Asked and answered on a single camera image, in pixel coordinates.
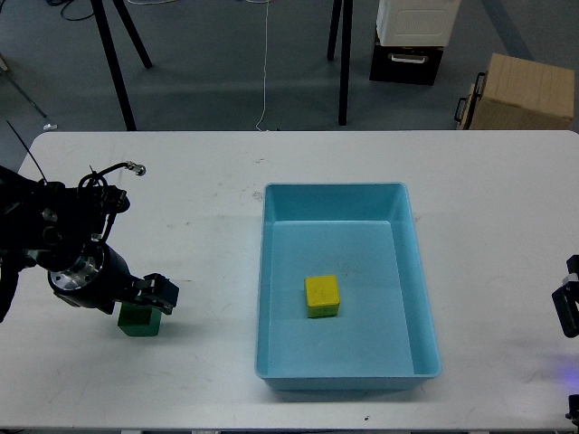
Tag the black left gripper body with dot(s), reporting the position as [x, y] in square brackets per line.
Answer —
[97, 279]

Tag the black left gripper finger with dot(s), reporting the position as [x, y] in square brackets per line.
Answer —
[157, 291]

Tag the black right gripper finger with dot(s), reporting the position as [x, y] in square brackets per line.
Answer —
[565, 299]

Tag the green wooden block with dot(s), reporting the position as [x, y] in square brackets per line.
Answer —
[139, 321]

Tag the yellow wooden block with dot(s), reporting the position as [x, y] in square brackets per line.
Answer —
[322, 296]

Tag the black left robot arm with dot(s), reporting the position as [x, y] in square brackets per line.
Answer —
[64, 230]

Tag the light wooden box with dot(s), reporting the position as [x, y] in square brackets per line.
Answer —
[518, 94]

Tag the black storage box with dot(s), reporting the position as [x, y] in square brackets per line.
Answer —
[416, 65]

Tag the white plastic appliance box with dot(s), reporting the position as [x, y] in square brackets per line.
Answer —
[416, 23]

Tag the blue plastic tray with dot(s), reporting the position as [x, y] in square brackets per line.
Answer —
[382, 337]

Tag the black table leg left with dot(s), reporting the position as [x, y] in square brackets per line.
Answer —
[109, 48]

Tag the black table leg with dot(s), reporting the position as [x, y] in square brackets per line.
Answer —
[109, 48]
[341, 19]

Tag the black table leg right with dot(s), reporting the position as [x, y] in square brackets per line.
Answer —
[341, 19]

